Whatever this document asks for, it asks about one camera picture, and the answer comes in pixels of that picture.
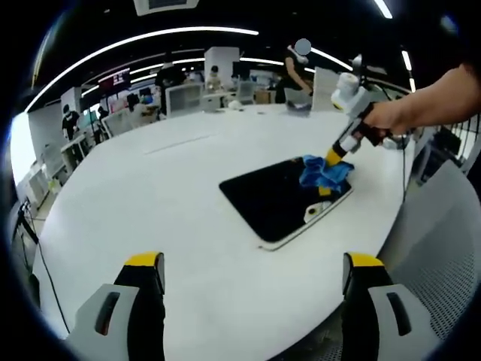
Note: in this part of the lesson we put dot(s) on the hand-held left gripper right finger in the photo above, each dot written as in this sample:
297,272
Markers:
379,308

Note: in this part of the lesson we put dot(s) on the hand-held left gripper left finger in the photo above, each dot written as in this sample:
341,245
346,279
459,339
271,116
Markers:
112,301

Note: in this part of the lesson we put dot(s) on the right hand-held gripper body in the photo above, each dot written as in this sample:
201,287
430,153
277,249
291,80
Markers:
349,94

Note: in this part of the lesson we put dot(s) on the blue cleaning cloth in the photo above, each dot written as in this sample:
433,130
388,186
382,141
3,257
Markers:
315,175

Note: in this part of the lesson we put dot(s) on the black tablet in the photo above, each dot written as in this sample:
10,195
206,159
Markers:
263,203

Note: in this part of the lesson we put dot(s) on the person's right hand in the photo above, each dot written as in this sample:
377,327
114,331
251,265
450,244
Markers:
394,116

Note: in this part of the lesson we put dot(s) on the grey storage bin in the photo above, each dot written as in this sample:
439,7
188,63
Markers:
298,101

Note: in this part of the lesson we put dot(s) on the short ceiling light strip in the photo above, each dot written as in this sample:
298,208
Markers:
383,8

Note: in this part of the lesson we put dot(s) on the black tripod stand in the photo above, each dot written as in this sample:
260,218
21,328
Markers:
28,225

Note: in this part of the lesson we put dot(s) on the black railing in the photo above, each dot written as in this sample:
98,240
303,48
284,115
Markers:
466,137

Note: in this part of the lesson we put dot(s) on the white pillar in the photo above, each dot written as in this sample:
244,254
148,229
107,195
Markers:
221,58

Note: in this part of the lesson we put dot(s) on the white framed cabinet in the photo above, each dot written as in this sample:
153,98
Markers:
184,98

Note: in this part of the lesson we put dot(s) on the ceiling air conditioner vent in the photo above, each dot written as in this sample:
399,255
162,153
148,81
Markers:
165,5

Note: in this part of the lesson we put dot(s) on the long curved ceiling light strip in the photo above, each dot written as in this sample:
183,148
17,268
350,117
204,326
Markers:
150,34

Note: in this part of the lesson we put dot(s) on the red wall screen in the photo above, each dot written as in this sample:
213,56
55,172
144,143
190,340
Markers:
114,78

